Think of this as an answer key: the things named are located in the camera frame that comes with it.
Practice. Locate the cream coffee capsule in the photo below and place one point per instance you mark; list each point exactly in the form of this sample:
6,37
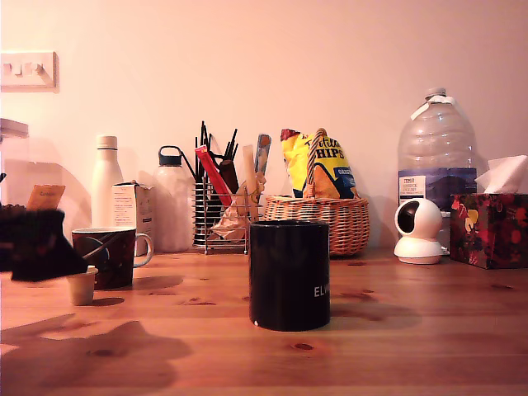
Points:
81,288

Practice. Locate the orange coffee bag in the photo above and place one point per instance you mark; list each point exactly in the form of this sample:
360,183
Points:
47,197

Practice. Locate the dark scalloped container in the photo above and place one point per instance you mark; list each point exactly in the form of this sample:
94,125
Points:
10,212

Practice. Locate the white printed carton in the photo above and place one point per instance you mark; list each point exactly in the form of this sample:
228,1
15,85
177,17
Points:
123,206

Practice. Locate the white insulated bottle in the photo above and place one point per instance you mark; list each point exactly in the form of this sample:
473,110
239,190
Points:
106,177

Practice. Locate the clear bottle with blue cap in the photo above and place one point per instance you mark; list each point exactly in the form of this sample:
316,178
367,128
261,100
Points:
171,206

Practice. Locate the pale grey shelf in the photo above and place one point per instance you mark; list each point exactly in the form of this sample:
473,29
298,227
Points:
12,128

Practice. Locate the crumpled brown paper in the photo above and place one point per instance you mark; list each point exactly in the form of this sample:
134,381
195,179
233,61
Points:
227,222

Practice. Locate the red sachet stick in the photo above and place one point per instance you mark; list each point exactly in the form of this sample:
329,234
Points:
214,177

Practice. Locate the black straw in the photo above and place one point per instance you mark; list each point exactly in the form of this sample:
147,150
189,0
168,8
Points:
203,140
233,142

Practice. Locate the dark brown stick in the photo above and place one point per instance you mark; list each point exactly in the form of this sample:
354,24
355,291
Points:
229,177

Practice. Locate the cream sachet stick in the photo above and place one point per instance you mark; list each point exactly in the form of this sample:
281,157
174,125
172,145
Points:
248,173

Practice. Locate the black mug with white lettering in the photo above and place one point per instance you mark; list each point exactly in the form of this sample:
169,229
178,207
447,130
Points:
284,272

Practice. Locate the blue and orange sachet stick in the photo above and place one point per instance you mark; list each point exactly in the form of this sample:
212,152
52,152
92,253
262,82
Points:
262,152

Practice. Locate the yellow tortilla chips bag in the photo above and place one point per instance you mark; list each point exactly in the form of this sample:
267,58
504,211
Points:
330,165

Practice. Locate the large clear water bottle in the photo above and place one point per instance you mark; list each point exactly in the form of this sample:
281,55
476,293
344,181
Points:
437,144

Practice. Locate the dark floral tissue box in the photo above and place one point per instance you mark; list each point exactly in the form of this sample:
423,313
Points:
495,231

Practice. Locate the white tissue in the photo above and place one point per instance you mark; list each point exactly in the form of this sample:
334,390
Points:
507,173

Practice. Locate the white wall switch plate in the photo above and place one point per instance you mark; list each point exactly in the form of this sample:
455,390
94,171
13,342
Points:
29,82

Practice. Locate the small white round camera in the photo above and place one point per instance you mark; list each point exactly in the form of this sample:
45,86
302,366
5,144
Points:
429,214

